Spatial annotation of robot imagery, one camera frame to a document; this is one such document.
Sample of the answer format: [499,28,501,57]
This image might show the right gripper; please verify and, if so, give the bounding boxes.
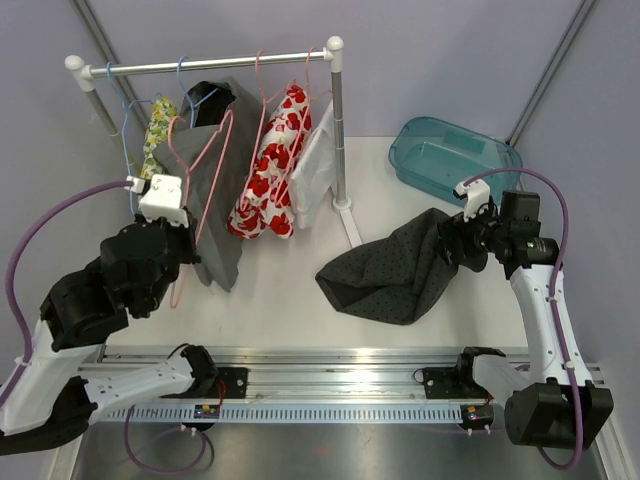
[434,196,509,266]

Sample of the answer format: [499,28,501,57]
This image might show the pink hanger of dotted skirt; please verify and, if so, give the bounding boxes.
[167,108,235,309]

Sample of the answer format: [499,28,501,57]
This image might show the dark dotted skirt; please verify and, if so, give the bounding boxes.
[315,208,458,326]

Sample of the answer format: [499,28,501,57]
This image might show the white skirt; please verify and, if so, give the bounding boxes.
[289,102,336,229]

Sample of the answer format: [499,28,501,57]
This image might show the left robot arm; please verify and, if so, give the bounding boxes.
[1,215,218,455]

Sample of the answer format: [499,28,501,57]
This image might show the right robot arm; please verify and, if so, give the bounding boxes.
[439,180,614,451]

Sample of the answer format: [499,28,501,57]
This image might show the teal plastic bin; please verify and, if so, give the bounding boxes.
[388,117,523,206]

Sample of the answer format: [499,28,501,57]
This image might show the red floral white garment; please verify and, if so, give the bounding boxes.
[227,84,312,240]

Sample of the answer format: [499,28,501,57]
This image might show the grey garment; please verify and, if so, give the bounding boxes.
[153,77,262,292]

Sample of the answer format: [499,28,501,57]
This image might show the lemon print garment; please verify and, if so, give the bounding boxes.
[141,96,177,179]

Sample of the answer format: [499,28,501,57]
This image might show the metal clothes rack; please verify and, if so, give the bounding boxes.
[64,36,362,247]

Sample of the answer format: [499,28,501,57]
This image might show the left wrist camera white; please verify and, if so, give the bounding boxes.
[125,174,189,227]

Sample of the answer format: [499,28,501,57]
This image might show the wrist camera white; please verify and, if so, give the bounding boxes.
[125,174,189,227]
[453,180,491,222]

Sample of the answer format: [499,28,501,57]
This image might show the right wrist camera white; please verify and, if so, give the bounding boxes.
[453,180,491,222]

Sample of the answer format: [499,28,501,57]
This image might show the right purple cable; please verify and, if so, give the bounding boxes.
[464,167,584,471]

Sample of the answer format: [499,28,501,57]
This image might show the purple cable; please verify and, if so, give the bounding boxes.
[4,180,214,474]
[464,167,584,471]

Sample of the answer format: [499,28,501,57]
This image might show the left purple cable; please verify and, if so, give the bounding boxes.
[4,180,214,474]

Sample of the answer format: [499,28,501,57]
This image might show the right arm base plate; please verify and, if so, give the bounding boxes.
[421,367,492,401]

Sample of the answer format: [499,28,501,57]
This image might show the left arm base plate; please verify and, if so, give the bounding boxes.
[205,367,249,400]

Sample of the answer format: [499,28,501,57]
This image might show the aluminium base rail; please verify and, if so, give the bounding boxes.
[79,346,462,404]

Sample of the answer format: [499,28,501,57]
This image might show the slotted cable duct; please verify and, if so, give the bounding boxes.
[106,403,462,424]

